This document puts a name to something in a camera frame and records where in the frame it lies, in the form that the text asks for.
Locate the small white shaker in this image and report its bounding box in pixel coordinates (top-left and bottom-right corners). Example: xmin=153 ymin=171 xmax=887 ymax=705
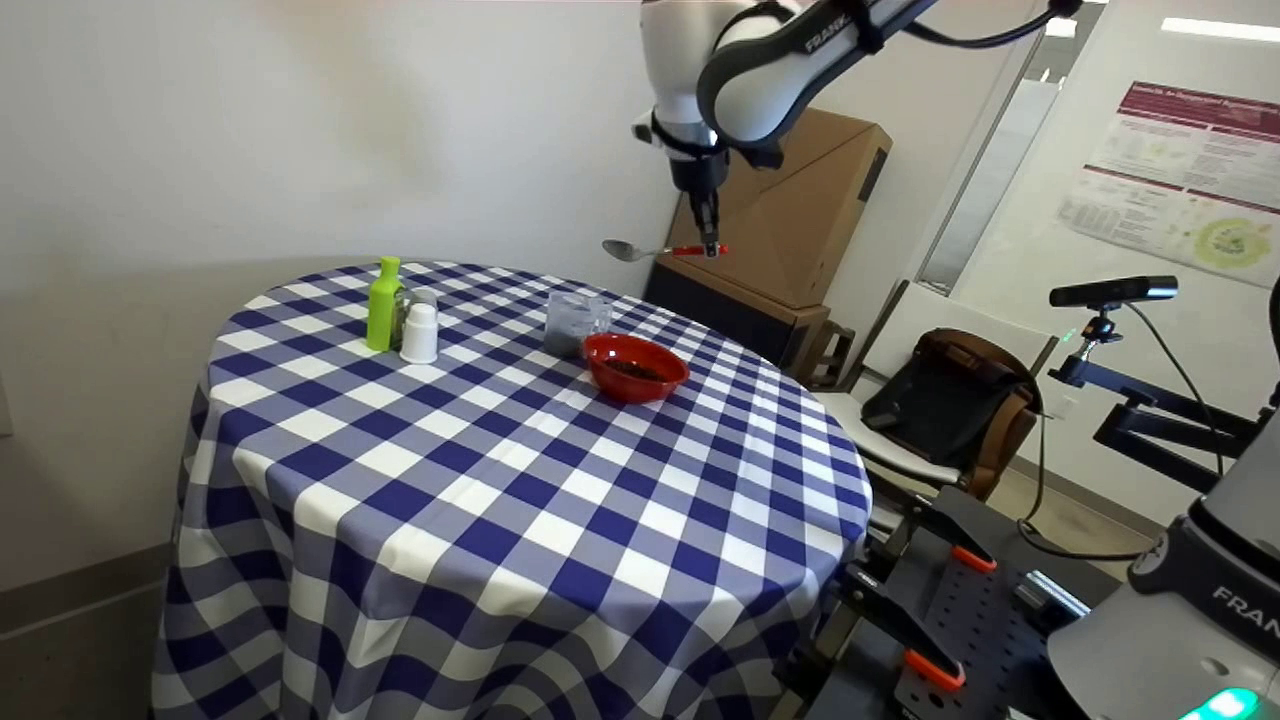
xmin=401 ymin=300 xmax=445 ymax=367

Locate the black metal camera stand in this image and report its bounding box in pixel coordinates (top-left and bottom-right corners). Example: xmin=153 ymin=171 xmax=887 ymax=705
xmin=1049 ymin=309 xmax=1273 ymax=495

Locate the grey metal frame strip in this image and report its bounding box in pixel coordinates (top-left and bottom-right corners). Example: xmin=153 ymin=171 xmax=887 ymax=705
xmin=915 ymin=0 xmax=1112 ymax=300

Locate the clear plastic cup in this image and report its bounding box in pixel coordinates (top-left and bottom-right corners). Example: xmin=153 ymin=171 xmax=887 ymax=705
xmin=538 ymin=286 xmax=616 ymax=358

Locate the green plastic bottle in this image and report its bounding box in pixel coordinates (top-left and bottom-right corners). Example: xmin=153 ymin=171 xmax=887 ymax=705
xmin=364 ymin=251 xmax=413 ymax=358

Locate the dark wooden crate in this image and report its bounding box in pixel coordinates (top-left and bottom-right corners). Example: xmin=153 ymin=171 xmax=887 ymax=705
xmin=642 ymin=254 xmax=858 ymax=390

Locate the orange clamp handle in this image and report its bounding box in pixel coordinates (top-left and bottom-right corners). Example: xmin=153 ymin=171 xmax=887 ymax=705
xmin=896 ymin=642 xmax=973 ymax=700
xmin=949 ymin=538 xmax=1000 ymax=578

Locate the black bar camera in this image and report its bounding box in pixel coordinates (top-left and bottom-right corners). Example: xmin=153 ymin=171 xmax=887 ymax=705
xmin=1049 ymin=271 xmax=1183 ymax=311

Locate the grey Franka robot base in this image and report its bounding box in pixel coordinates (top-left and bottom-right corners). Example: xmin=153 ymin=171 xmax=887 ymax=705
xmin=1043 ymin=411 xmax=1280 ymax=720

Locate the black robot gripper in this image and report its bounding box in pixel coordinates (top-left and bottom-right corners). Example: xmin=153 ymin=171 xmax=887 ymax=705
xmin=669 ymin=142 xmax=734 ymax=260

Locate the orange handled metal spoon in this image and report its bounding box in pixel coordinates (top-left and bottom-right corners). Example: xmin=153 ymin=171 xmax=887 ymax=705
xmin=598 ymin=235 xmax=731 ymax=263

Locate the large brown cardboard box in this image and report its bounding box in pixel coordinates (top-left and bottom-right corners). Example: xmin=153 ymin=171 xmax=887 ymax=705
xmin=692 ymin=108 xmax=896 ymax=318

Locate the orange plastic bowl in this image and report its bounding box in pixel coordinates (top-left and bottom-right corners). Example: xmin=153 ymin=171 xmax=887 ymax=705
xmin=579 ymin=328 xmax=692 ymax=409

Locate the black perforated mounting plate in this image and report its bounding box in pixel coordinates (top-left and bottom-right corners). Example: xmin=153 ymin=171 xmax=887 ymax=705
xmin=795 ymin=485 xmax=1125 ymax=720

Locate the blue white checkered tablecloth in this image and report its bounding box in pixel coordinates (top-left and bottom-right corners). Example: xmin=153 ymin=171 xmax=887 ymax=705
xmin=148 ymin=254 xmax=876 ymax=720

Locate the wall poster with red header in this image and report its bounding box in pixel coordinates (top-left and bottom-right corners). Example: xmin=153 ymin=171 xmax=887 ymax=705
xmin=1055 ymin=77 xmax=1280 ymax=286

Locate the black chair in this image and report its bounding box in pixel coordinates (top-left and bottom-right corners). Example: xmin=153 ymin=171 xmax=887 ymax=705
xmin=858 ymin=328 xmax=1049 ymax=505

